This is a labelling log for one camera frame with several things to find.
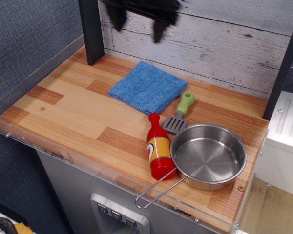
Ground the black braided hose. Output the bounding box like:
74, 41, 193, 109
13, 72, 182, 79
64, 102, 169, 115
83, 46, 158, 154
0, 216, 18, 234

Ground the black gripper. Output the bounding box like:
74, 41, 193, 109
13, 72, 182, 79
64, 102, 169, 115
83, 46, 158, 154
102, 0, 180, 43

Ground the stainless steel pan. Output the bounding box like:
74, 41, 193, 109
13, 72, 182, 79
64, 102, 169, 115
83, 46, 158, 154
135, 123, 248, 209

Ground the dark left upright post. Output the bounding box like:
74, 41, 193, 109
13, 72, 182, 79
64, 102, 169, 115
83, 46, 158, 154
78, 0, 105, 65

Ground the blue folded cloth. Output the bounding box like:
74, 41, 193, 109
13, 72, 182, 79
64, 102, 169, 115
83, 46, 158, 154
108, 61, 188, 115

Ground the dark right upright post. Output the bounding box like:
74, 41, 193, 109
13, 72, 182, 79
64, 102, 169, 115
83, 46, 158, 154
262, 33, 293, 120

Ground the dark upright post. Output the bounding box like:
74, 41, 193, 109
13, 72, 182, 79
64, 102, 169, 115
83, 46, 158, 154
78, 0, 105, 65
262, 33, 293, 120

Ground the green handled grey spatula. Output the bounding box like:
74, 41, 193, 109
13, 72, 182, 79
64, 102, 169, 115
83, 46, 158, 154
162, 92, 195, 134

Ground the white ribbed side shelf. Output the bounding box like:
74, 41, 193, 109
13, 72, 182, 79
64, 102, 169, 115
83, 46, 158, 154
254, 91, 293, 194

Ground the red toy sauce bottle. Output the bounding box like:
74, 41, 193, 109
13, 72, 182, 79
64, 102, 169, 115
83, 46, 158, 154
147, 113, 176, 180

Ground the grey cabinet with button panel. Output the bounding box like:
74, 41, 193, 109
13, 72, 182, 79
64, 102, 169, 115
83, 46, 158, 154
38, 152, 213, 234

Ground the clear acrylic table guard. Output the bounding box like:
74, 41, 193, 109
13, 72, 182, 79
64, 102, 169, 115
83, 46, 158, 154
0, 34, 269, 232

